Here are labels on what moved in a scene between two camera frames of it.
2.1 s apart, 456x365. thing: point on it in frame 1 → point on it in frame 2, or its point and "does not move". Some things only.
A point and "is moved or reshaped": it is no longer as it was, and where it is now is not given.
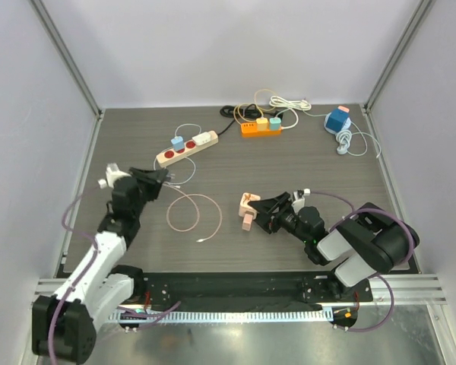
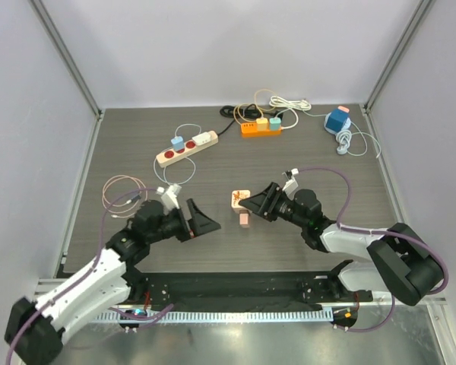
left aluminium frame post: (71, 66) does not move
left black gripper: (152, 179) → (202, 223)
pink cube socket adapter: (244, 205) is moved or reshaped
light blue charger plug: (178, 143) does not move
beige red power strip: (172, 156) does not move
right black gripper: (275, 214) → (271, 203)
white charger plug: (201, 138) does not move
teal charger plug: (275, 123) does not move
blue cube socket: (337, 121) does not move
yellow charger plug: (262, 123) does not move
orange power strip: (249, 129) does not move
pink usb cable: (197, 210) is moved or reshaped
